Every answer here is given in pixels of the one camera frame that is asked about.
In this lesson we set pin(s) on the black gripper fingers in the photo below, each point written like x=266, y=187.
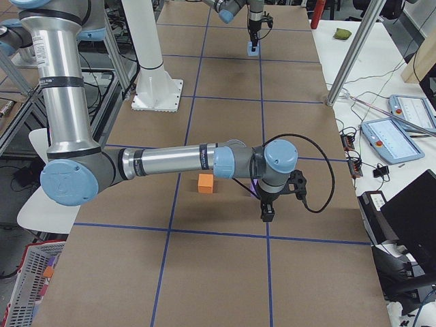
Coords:
x=254, y=39
x=267, y=212

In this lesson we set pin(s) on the light blue foam block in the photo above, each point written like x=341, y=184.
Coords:
x=252, y=51

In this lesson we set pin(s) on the orange foam block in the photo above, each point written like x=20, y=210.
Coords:
x=205, y=183

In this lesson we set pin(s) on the small electronics board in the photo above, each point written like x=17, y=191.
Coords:
x=353, y=158

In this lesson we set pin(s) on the red cylinder bottle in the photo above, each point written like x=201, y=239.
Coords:
x=317, y=13

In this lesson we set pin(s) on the green bean bag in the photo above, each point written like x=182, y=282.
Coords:
x=342, y=34

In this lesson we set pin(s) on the front teach pendant tablet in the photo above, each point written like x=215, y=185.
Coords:
x=391, y=141

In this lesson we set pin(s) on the teach pendant tablet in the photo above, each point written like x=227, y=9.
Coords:
x=391, y=141
x=416, y=110

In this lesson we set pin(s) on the reacher grabber stick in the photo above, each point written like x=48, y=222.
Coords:
x=346, y=95

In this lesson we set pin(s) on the black laptop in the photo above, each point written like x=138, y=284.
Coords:
x=411, y=215

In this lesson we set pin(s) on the rear teach pendant tablet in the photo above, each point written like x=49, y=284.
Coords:
x=416, y=110

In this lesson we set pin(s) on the white perforated basket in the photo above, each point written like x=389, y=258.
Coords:
x=31, y=282

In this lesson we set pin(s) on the aluminium frame post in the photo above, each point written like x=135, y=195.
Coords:
x=360, y=37

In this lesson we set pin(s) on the white camera pedestal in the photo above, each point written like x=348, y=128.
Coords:
x=155, y=89

